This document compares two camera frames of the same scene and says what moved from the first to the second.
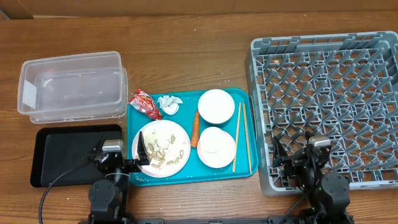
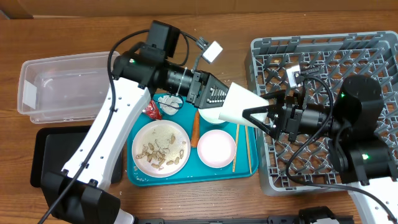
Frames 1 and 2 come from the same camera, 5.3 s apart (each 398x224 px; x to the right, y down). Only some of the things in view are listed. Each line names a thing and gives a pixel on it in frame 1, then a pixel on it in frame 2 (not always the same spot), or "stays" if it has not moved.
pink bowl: (216, 147) stays
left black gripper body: (130, 166) → (193, 97)
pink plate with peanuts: (168, 147) stays
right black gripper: (293, 161) → (275, 111)
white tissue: (170, 105) stays
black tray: (56, 149) stays
